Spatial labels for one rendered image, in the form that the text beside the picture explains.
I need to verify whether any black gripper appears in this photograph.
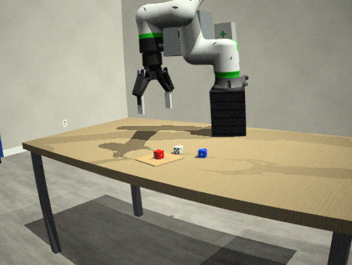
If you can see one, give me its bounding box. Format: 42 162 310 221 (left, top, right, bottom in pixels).
132 52 174 114

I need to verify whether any blue die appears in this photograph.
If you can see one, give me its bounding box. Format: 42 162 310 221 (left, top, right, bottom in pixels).
198 149 207 158

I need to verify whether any red die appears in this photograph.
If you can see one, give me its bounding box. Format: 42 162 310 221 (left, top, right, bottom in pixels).
153 150 164 159

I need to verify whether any white die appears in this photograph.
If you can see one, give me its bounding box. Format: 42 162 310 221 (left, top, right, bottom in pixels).
174 146 183 154

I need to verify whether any tan square mat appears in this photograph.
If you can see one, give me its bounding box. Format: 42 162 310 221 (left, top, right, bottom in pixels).
135 152 184 167

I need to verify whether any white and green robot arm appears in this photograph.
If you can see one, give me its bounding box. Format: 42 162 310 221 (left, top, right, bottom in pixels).
135 0 249 91

